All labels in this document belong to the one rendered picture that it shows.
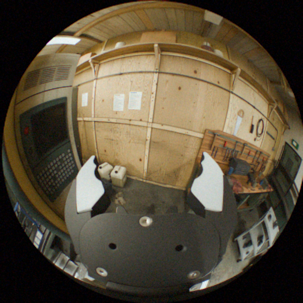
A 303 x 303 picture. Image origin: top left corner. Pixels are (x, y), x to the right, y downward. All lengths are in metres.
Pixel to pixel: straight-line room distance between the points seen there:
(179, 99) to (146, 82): 0.56
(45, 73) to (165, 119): 1.63
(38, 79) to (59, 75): 0.20
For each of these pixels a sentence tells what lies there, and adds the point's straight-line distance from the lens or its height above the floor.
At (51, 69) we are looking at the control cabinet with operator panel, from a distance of 0.87.
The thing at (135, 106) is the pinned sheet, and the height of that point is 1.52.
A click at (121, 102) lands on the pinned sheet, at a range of 1.77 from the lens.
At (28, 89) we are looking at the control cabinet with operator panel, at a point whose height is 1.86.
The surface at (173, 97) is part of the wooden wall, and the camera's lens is 1.54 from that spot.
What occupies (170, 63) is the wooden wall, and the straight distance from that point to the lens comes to 1.69.
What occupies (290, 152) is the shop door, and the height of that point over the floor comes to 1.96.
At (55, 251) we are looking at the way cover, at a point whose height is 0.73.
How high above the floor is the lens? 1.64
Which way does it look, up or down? 29 degrees down
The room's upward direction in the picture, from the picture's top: 8 degrees clockwise
